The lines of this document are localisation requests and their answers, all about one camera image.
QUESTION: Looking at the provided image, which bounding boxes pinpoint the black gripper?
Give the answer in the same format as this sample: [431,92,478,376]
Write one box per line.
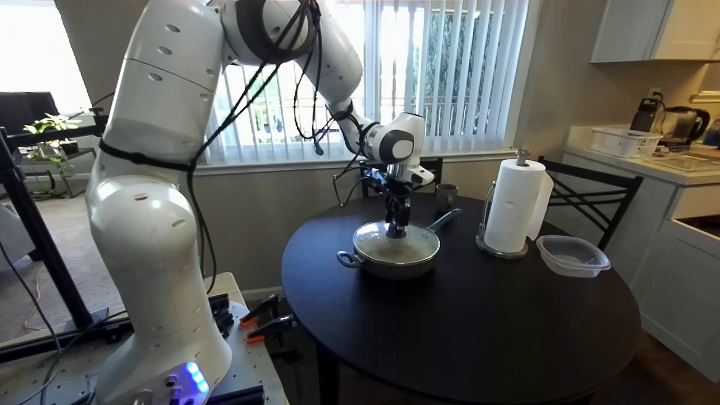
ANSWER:
[382,177,417,240]

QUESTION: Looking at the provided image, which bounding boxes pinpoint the clear glass pan lid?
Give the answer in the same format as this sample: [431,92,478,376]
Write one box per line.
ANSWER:
[352,217,444,270]

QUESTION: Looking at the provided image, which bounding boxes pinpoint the grey ceramic mug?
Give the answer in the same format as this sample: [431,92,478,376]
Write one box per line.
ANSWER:
[432,182,461,216]

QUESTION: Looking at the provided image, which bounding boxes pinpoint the black chair by window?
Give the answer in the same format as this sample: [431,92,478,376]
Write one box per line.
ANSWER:
[358,155,446,199]

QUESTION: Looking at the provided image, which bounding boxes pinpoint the metal paper towel holder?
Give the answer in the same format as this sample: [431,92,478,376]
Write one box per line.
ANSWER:
[472,144,536,263]

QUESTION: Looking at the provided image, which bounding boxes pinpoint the white paper towel roll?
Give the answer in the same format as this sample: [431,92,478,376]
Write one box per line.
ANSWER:
[481,158,557,254]

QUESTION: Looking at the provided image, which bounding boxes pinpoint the white vertical window blinds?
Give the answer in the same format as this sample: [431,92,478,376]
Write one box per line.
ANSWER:
[201,0,531,166]

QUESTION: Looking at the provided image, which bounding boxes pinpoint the clear plastic lidded container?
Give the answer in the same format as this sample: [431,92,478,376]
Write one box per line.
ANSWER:
[533,234,614,280]

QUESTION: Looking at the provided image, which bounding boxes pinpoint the black chair by counter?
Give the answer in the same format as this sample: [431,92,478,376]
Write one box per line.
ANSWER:
[538,155,646,252]

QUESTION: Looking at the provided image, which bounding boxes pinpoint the black block on platform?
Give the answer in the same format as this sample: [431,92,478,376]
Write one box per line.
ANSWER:
[208,292,237,340]

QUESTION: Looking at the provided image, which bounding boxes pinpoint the robot mounting platform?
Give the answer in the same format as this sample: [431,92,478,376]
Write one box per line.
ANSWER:
[0,270,292,405]

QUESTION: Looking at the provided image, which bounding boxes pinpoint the plastic counter bin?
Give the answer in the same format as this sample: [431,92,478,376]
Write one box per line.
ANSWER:
[588,125,664,160]

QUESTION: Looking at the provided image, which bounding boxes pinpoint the blue lit control box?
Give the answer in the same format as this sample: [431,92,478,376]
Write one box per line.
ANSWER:
[161,359,268,405]

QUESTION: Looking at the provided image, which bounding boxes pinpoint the black coffee maker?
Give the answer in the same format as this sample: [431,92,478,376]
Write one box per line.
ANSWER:
[629,90,666,135]

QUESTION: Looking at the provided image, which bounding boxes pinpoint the white kitchen counter cabinet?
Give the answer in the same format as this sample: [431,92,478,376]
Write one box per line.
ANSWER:
[560,122,720,384]

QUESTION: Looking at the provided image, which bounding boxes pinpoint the glass electric kettle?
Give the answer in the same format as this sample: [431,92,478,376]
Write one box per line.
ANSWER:
[658,104,713,152]

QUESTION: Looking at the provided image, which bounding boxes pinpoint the white upper kitchen cabinet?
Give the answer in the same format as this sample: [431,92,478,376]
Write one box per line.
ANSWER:
[589,0,720,64]

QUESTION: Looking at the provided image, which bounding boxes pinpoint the green house plant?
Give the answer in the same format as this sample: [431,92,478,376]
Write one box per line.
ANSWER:
[19,110,101,198]

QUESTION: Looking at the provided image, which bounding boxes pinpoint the grey pan with handles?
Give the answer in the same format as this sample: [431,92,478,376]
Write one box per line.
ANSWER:
[336,206,466,283]

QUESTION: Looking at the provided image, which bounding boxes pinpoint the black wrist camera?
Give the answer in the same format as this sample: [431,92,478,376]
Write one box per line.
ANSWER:
[361,162,395,190]

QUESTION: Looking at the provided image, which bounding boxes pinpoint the orange handled black clamp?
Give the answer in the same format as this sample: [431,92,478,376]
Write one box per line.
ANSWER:
[246,313,300,349]
[238,292,284,325]

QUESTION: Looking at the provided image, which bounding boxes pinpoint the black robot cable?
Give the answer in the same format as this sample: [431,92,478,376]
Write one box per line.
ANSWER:
[182,0,326,296]

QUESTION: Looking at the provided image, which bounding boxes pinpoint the black metal stand frame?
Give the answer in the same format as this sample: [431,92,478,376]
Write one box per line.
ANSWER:
[0,124,139,366]

